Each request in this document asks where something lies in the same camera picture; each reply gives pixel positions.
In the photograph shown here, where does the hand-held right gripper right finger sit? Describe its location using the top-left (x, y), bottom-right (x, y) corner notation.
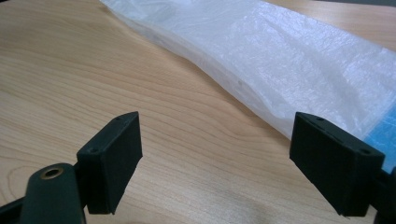
top-left (289, 111), bottom-right (386, 217)

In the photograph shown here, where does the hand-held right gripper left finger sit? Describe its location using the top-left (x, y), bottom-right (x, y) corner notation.
top-left (77, 111), bottom-right (144, 216)

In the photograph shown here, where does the white plastic bag blue edge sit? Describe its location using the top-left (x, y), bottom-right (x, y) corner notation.
top-left (99, 0), bottom-right (396, 174)

